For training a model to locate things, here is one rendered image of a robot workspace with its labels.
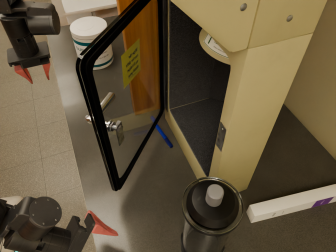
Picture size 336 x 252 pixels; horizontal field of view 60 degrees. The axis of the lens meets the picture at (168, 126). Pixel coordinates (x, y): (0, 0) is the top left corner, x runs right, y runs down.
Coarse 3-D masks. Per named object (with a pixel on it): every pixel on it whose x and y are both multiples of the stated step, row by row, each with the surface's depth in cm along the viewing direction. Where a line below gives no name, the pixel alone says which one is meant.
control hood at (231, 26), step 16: (176, 0) 30; (192, 0) 31; (208, 0) 32; (224, 0) 33; (240, 0) 33; (256, 0) 34; (192, 16) 33; (208, 16) 33; (224, 16) 34; (240, 16) 35; (208, 32) 35; (224, 32) 36; (240, 32) 37; (240, 48) 39
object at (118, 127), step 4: (112, 124) 58; (116, 124) 57; (120, 124) 58; (112, 128) 58; (116, 128) 57; (120, 128) 58; (116, 132) 57; (120, 132) 58; (120, 136) 60; (120, 140) 60
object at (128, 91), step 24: (144, 24) 59; (120, 48) 52; (144, 48) 62; (96, 72) 47; (120, 72) 55; (144, 72) 66; (120, 96) 58; (144, 96) 71; (120, 120) 61; (144, 120) 76; (120, 144) 65; (120, 168) 70
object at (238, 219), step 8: (208, 176) 55; (192, 184) 54; (184, 192) 53; (184, 200) 52; (240, 200) 52; (184, 208) 51; (240, 208) 51; (240, 216) 50; (184, 224) 57; (192, 224) 49; (200, 224) 49; (232, 224) 49; (184, 232) 59; (192, 232) 54; (208, 232) 48; (216, 232) 48; (224, 232) 48; (184, 240) 61; (192, 240) 56; (200, 240) 54; (208, 240) 53; (216, 240) 53; (224, 240) 56; (184, 248) 64; (192, 248) 59; (200, 248) 57; (208, 248) 56; (216, 248) 57
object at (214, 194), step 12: (204, 180) 54; (216, 180) 54; (192, 192) 51; (204, 192) 51; (216, 192) 48; (228, 192) 51; (192, 204) 50; (204, 204) 50; (216, 204) 49; (228, 204) 50; (192, 216) 49; (204, 216) 48; (216, 216) 48; (228, 216) 48
